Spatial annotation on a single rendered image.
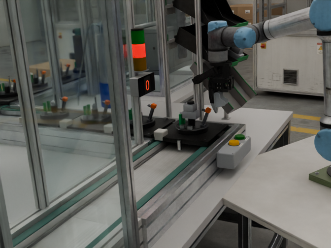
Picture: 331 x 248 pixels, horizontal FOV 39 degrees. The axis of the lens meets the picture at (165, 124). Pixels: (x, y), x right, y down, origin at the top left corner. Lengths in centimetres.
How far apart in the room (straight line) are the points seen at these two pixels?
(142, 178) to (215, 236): 146
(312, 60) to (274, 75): 54
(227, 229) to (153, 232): 180
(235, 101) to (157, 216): 98
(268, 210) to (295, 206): 9
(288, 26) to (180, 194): 72
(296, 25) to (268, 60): 452
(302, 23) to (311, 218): 67
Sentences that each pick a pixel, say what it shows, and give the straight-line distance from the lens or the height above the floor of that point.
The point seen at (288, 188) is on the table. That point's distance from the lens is 170.
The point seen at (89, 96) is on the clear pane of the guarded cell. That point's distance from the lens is 97.
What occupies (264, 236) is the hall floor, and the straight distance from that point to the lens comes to 306.
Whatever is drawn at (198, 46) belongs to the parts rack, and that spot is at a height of 129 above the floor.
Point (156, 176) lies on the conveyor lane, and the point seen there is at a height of 92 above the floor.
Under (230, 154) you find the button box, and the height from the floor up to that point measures 96.
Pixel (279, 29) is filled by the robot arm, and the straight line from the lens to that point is 176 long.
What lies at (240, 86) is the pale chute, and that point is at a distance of 235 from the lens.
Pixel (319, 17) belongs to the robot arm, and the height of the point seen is 145.
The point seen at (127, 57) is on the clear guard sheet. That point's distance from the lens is 175.
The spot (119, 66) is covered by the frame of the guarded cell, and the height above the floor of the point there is 141.
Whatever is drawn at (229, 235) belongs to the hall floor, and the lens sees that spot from 306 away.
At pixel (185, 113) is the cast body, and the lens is 192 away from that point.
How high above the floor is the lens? 159
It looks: 18 degrees down
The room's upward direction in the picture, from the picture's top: 4 degrees counter-clockwise
